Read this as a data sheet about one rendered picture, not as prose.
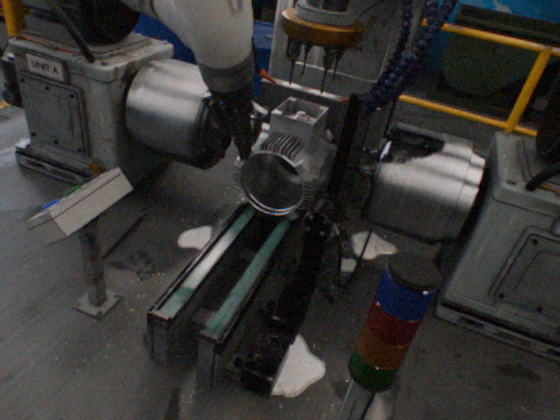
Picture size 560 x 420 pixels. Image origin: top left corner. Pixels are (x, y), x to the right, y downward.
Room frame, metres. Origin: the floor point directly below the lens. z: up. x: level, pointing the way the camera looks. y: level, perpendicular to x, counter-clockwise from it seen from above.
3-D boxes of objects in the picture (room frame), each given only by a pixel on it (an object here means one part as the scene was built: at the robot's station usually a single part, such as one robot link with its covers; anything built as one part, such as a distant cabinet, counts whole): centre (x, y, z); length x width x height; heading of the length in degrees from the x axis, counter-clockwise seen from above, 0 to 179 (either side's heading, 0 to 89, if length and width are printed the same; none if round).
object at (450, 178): (0.90, -0.33, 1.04); 0.41 x 0.25 x 0.25; 75
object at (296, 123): (0.97, -0.01, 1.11); 0.12 x 0.11 x 0.07; 164
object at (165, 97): (1.08, 0.33, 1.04); 0.37 x 0.25 x 0.25; 75
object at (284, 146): (0.93, 0.00, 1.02); 0.20 x 0.19 x 0.19; 164
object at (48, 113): (1.14, 0.56, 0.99); 0.35 x 0.31 x 0.37; 75
